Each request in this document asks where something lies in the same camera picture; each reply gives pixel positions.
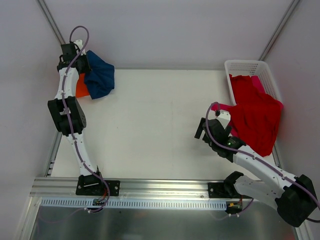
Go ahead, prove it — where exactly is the navy blue printed t-shirt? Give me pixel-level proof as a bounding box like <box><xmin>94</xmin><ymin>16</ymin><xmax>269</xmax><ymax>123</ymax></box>
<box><xmin>84</xmin><ymin>50</ymin><xmax>115</xmax><ymax>100</ymax></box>

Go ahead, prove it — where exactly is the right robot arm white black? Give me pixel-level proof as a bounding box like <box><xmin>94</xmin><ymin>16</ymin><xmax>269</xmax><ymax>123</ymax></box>
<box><xmin>194</xmin><ymin>117</ymin><xmax>320</xmax><ymax>228</ymax></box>

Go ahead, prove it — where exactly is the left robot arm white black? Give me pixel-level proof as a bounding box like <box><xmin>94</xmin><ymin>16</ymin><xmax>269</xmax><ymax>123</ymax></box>
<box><xmin>47</xmin><ymin>40</ymin><xmax>106</xmax><ymax>196</ymax></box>

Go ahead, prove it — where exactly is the red t-shirt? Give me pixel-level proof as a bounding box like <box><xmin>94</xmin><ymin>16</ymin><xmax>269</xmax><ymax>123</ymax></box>
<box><xmin>228</xmin><ymin>74</ymin><xmax>282</xmax><ymax>157</ymax></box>

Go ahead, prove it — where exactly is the folded orange t-shirt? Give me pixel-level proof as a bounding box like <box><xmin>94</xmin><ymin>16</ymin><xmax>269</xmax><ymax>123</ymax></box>
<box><xmin>75</xmin><ymin>73</ymin><xmax>90</xmax><ymax>98</ymax></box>

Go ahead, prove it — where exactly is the pink t-shirt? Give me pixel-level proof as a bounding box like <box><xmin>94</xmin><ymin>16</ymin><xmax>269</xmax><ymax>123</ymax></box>
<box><xmin>210</xmin><ymin>76</ymin><xmax>285</xmax><ymax>113</ymax></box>

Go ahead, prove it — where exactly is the white plastic basket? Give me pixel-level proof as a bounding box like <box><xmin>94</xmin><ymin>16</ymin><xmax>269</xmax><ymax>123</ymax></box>
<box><xmin>224</xmin><ymin>59</ymin><xmax>282</xmax><ymax>106</ymax></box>

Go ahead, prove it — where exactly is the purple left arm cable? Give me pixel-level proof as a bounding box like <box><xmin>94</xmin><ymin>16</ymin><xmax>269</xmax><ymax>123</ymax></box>
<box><xmin>61</xmin><ymin>25</ymin><xmax>111</xmax><ymax>214</ymax></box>

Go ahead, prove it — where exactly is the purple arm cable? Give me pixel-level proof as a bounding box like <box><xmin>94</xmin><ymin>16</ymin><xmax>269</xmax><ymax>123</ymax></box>
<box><xmin>205</xmin><ymin>101</ymin><xmax>320</xmax><ymax>223</ymax></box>
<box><xmin>61</xmin><ymin>25</ymin><xmax>111</xmax><ymax>214</ymax></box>

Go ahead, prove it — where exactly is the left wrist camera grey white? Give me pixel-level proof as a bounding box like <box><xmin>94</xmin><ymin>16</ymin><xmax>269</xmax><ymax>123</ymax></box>
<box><xmin>73</xmin><ymin>39</ymin><xmax>83</xmax><ymax>55</ymax></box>

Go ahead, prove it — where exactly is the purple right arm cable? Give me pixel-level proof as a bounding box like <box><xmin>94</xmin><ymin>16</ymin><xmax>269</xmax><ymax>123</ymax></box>
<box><xmin>205</xmin><ymin>101</ymin><xmax>320</xmax><ymax>223</ymax></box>

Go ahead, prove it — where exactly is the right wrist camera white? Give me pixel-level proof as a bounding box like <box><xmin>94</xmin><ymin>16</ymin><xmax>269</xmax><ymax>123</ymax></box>
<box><xmin>216</xmin><ymin>110</ymin><xmax>231</xmax><ymax>129</ymax></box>

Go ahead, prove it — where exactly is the left aluminium frame post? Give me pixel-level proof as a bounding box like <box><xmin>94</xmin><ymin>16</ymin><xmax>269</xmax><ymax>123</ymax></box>
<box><xmin>36</xmin><ymin>0</ymin><xmax>70</xmax><ymax>46</ymax></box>

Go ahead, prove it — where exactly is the aluminium frame post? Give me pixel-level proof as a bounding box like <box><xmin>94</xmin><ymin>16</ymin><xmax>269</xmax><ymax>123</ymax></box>
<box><xmin>36</xmin><ymin>0</ymin><xmax>70</xmax><ymax>46</ymax></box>
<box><xmin>258</xmin><ymin>0</ymin><xmax>302</xmax><ymax>61</ymax></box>

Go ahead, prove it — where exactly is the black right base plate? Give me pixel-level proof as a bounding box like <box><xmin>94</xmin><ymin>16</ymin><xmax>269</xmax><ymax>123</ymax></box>
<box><xmin>207</xmin><ymin>182</ymin><xmax>230</xmax><ymax>199</ymax></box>

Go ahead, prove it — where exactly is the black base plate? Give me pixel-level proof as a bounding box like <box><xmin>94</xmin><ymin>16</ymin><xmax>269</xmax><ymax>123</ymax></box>
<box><xmin>75</xmin><ymin>176</ymin><xmax>120</xmax><ymax>197</ymax></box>
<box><xmin>207</xmin><ymin>182</ymin><xmax>230</xmax><ymax>199</ymax></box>

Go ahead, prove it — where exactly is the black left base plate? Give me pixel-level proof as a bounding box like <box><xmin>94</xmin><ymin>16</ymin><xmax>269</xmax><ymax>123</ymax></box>
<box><xmin>75</xmin><ymin>176</ymin><xmax>120</xmax><ymax>197</ymax></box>

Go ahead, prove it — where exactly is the right aluminium frame post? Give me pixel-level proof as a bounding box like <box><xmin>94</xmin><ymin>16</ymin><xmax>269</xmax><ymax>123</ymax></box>
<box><xmin>258</xmin><ymin>0</ymin><xmax>302</xmax><ymax>61</ymax></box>

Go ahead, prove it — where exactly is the aluminium mounting rail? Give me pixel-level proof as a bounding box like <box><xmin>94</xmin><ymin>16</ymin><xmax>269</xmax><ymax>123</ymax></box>
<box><xmin>29</xmin><ymin>176</ymin><xmax>266</xmax><ymax>199</ymax></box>

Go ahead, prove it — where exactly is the white slotted cable duct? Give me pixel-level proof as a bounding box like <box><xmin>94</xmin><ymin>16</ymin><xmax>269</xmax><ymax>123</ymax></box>
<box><xmin>40</xmin><ymin>197</ymin><xmax>227</xmax><ymax>211</ymax></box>

